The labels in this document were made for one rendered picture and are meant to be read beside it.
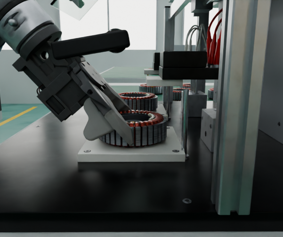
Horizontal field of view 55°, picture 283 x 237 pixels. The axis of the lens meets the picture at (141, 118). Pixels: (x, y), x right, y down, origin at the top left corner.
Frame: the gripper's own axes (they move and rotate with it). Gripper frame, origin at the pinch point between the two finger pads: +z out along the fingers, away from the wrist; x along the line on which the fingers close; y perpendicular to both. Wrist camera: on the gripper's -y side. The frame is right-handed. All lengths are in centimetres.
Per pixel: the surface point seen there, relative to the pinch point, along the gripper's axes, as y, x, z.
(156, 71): -8.4, -21.2, -2.9
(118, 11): -28, -472, -89
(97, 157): 5.5, 7.5, -1.7
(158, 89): -4, -72, 8
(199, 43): -20.2, -22.4, -1.2
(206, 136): -7.7, 0.3, 8.6
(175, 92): -9, -55, 10
